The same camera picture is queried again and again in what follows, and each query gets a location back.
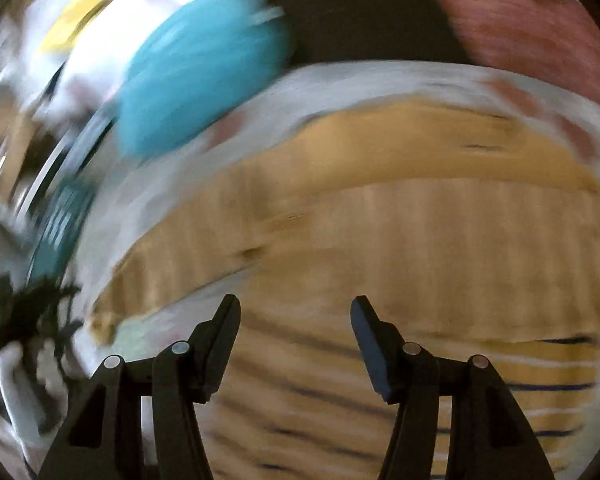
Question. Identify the yellow striped small garment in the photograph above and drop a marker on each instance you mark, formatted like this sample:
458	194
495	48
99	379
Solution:
380	240

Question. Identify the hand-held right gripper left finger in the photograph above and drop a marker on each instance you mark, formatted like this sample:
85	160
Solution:
219	340

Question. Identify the yellow cloth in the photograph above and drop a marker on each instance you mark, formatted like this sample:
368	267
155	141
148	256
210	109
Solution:
75	20

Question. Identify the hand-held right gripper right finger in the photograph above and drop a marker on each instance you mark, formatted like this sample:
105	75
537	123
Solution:
372	345

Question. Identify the teal cloth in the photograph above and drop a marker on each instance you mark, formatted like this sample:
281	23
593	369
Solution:
200	70

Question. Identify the pink cloth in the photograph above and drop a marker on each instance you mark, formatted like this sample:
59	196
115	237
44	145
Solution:
520	15

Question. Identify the white printed blanket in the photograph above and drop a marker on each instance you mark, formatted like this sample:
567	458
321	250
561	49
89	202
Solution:
360	82

